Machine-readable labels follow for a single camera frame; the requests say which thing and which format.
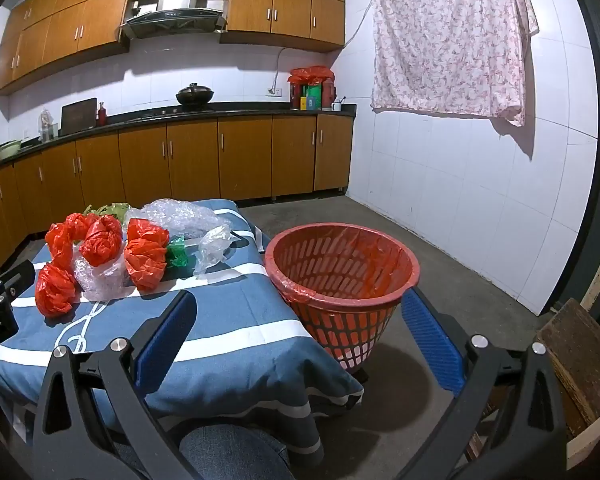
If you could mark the dark cutting board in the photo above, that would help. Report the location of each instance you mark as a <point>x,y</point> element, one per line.
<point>78,116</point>

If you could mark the wooden lower cabinets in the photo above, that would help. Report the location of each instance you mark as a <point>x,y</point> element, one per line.
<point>190,160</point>

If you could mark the red basket liner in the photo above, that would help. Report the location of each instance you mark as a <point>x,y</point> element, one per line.
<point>380,280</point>

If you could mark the green paw-print bag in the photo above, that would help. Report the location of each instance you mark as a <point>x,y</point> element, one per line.
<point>112,209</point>

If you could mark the steel range hood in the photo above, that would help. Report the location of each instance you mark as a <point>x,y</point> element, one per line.
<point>172,15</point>

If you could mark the person's leg in jeans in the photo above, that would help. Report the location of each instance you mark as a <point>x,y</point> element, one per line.
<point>230,452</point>

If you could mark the red bag covered jars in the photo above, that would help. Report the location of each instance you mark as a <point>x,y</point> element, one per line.
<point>310,75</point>

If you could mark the black countertop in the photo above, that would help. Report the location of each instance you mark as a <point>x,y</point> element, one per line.
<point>250,108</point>

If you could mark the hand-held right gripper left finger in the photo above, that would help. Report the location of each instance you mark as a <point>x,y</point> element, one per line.
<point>167,330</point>

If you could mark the white wall socket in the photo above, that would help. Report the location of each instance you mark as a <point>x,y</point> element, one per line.
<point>273,91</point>

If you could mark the dark green plastic bag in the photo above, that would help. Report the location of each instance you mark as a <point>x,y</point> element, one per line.
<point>177,255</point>

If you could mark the thin clear plastic bag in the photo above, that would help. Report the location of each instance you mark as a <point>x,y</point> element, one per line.
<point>210,252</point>

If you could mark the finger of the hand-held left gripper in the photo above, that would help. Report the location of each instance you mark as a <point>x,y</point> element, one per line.
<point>12,280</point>

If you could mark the red plastic basket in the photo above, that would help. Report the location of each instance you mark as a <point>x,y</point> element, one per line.
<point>330,320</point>

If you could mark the black wok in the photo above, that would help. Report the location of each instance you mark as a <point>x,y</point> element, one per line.
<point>195,95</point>

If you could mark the wooden upper cabinets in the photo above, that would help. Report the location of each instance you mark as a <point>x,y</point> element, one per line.
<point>280,5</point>

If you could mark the large clear bubble wrap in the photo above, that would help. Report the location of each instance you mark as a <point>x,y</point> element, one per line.
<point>185,217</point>

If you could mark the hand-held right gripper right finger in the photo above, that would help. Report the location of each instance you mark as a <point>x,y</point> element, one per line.
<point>430,340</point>

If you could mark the pink floral cloth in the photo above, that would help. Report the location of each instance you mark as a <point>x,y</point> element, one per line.
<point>445,45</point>

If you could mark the clear plastic jar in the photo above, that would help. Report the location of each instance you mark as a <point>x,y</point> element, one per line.
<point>47,127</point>

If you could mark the small clear plastic bag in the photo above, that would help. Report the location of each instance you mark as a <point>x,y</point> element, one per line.
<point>100,282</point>

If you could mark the black gas stove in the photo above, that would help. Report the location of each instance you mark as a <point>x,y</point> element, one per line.
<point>180,111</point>

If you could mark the wooden cabinets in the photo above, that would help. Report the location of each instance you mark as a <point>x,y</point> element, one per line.
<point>190,160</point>
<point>280,5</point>

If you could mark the wooden stool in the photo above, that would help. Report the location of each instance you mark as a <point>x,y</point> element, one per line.
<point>585,360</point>

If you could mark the green box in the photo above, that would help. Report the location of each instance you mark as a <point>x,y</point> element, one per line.
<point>314,97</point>

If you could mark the green enamel pot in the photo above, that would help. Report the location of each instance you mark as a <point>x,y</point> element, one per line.
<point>7,150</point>

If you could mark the red bottle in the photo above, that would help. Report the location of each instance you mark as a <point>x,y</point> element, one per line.
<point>102,115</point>

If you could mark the blue striped blanket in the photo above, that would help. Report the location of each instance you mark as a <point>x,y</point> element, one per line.
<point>230,320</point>

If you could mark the small yellow box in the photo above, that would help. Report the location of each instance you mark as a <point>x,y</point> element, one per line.
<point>304,104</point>

